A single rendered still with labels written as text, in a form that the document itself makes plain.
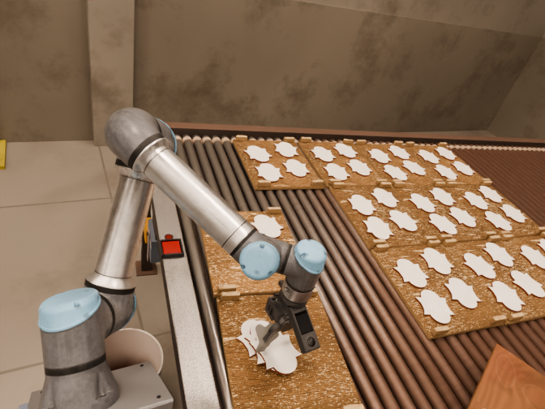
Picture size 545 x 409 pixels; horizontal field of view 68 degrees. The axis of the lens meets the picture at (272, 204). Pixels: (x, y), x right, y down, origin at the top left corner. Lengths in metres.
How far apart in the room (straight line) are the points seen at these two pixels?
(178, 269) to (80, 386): 0.58
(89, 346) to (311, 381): 0.60
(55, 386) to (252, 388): 0.48
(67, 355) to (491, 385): 1.08
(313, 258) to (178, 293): 0.57
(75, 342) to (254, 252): 0.40
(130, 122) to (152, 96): 2.80
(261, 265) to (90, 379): 0.41
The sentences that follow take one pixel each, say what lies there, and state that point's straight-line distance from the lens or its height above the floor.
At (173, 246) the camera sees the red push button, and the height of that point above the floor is 0.93.
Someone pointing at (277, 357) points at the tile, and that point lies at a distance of 1.19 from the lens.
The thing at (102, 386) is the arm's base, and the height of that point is 1.11.
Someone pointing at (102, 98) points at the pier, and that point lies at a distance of 3.52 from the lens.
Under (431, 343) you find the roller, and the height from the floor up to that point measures 0.92.
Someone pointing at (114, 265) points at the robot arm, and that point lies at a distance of 1.02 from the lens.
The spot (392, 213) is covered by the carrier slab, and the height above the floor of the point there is 0.95.
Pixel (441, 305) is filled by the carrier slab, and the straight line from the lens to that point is 1.62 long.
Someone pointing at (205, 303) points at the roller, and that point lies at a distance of 1.32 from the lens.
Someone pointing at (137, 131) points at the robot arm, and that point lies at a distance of 0.86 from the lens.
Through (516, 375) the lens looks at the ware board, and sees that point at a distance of 1.44.
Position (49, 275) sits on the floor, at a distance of 2.66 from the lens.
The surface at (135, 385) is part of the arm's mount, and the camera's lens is 1.05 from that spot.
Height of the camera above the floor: 1.96
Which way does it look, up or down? 37 degrees down
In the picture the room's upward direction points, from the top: 16 degrees clockwise
